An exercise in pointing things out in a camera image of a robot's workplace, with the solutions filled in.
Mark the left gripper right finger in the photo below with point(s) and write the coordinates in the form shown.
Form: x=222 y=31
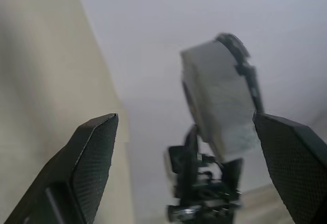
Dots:
x=293 y=170

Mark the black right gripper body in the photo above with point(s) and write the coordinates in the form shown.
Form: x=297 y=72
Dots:
x=194 y=190

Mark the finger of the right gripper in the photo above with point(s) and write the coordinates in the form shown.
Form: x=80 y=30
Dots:
x=192 y=142

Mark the silver motor housing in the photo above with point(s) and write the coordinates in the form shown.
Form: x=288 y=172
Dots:
x=217 y=93

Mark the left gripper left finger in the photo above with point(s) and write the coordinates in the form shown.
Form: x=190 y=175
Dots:
x=84 y=170

